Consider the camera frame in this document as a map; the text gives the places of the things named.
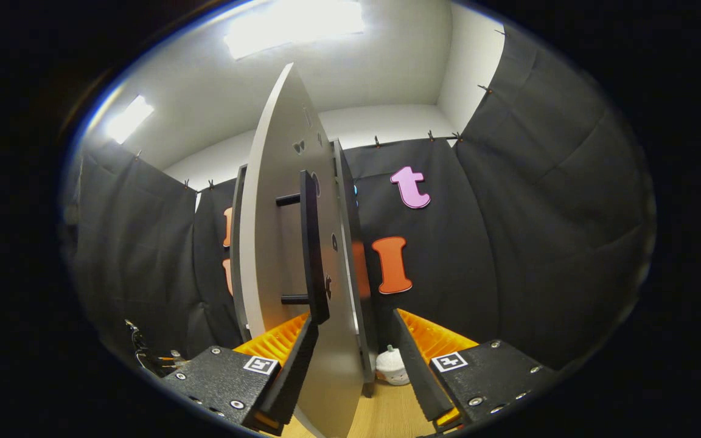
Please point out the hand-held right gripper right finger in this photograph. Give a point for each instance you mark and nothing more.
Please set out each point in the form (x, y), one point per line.
(417, 371)

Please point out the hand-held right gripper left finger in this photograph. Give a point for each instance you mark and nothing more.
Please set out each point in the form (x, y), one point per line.
(223, 380)

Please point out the dark grey cabinet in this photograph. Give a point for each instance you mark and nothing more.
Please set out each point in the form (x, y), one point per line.
(359, 316)

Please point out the beige cabinet door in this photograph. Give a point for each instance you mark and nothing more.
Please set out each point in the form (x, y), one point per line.
(274, 182)

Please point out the small white round jar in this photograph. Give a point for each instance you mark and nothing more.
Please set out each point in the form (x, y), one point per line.
(392, 368)

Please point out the black backdrop cloth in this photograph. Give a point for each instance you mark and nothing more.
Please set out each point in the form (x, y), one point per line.
(539, 213)

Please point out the small ceiling light panel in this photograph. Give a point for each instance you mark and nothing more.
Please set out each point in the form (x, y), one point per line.
(128, 120)

